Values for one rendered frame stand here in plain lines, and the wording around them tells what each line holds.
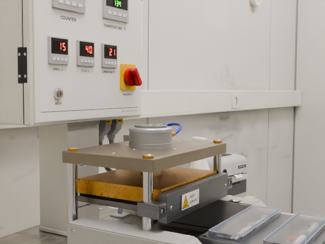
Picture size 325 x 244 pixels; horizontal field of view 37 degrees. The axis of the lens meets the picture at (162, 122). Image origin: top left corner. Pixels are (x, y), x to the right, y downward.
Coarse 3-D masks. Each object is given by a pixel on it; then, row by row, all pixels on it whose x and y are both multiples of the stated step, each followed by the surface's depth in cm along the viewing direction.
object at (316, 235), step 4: (324, 224) 75; (320, 228) 73; (324, 228) 75; (272, 232) 71; (316, 232) 74; (320, 232) 73; (312, 236) 69; (316, 236) 71; (264, 240) 67; (308, 240) 67; (312, 240) 69
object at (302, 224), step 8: (296, 216) 80; (304, 216) 80; (312, 216) 80; (320, 216) 80; (288, 224) 75; (296, 224) 75; (304, 224) 75; (312, 224) 75; (320, 224) 75; (280, 232) 71; (288, 232) 71; (296, 232) 71; (304, 232) 71; (312, 232) 71; (272, 240) 67; (280, 240) 67; (288, 240) 67; (296, 240) 67; (304, 240) 67
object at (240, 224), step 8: (248, 208) 85; (256, 208) 85; (264, 208) 85; (272, 208) 85; (240, 216) 79; (248, 216) 79; (256, 216) 79; (264, 216) 80; (224, 224) 75; (232, 224) 75; (240, 224) 75; (248, 224) 75; (256, 224) 75; (224, 232) 70; (232, 232) 71; (240, 232) 71
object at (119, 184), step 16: (96, 176) 85; (112, 176) 85; (128, 176) 85; (160, 176) 85; (176, 176) 85; (192, 176) 86; (208, 176) 88; (80, 192) 83; (96, 192) 81; (112, 192) 79; (128, 192) 77; (160, 192) 74; (128, 208) 78
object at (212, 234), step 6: (276, 216) 82; (264, 222) 76; (258, 228) 74; (210, 234) 71; (216, 234) 71; (222, 234) 70; (228, 234) 70; (246, 234) 70; (252, 234) 72; (234, 240) 69; (240, 240) 69
